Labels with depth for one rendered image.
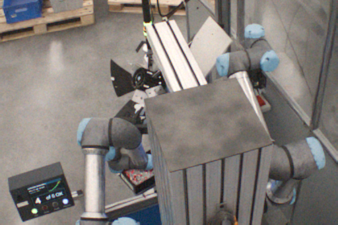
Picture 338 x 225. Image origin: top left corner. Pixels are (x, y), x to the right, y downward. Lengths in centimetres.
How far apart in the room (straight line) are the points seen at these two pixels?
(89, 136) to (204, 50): 97
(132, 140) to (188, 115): 80
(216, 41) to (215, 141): 153
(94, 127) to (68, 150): 201
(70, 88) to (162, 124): 336
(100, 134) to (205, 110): 82
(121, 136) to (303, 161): 73
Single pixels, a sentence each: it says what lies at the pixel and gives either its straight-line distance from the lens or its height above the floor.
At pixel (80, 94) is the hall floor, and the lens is 442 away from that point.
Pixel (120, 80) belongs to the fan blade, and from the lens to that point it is 279.
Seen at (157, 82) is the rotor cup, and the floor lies 119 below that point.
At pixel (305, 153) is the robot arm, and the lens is 162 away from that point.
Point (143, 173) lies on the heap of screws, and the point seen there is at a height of 85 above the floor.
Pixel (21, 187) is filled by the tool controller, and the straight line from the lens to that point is 216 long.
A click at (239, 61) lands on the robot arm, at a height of 180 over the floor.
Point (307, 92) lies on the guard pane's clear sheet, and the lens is 257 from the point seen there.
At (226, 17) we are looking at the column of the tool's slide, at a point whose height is 124.
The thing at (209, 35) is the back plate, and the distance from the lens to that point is 268.
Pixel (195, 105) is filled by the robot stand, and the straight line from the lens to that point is 121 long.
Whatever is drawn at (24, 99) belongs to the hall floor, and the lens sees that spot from 454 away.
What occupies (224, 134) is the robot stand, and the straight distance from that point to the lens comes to 115.
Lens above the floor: 287
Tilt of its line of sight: 42 degrees down
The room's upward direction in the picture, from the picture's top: 5 degrees counter-clockwise
